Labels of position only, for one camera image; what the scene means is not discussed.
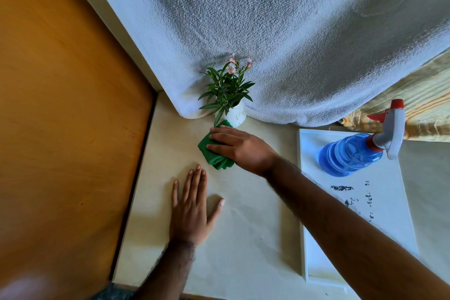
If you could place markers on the person's right hand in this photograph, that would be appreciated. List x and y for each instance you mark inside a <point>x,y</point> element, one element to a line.
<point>249,152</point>

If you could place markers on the person's left hand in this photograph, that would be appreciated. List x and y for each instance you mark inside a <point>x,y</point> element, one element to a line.
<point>188,217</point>

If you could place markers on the person's left thumb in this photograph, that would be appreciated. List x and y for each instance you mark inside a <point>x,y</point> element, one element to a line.
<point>215,212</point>

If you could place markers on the person's right middle finger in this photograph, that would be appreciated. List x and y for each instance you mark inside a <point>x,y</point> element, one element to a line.
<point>224,139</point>

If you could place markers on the person's right little finger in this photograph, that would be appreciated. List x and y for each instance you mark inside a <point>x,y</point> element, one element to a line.
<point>226,127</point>

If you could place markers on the person's left middle finger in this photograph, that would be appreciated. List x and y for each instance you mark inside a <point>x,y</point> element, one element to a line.
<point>195,185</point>

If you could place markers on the person's left little finger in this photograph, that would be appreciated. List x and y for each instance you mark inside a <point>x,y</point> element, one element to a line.
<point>175,193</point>

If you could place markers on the green cleaning cloth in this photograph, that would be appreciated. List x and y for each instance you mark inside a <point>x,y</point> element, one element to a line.
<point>212,158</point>

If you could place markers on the person's right forearm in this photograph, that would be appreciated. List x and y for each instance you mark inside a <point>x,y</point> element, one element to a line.
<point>351,243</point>

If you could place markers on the person's left forearm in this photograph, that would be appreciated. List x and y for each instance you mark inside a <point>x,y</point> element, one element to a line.
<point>168,271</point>

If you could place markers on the white vase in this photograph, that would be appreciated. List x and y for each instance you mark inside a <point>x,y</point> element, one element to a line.
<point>237,115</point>

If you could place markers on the green plant with pink flowers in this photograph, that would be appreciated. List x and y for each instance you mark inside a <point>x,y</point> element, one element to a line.
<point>226,88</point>

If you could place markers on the grey patterned shorts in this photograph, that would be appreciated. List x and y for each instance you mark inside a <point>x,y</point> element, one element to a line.
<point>114,292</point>

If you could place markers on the blue spray bottle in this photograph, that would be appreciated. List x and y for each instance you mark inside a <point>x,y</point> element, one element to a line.
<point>348,154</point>

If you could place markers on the orange wooden door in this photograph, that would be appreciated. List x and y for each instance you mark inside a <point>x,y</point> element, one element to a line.
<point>66,127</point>

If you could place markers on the white tray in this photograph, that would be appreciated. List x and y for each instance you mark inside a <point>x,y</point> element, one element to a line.
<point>379,201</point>

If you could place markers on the striped yellow fabric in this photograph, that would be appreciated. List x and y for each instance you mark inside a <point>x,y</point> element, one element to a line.
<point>422,103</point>

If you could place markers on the white door frame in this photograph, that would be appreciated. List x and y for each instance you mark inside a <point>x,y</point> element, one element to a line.
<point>109,25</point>

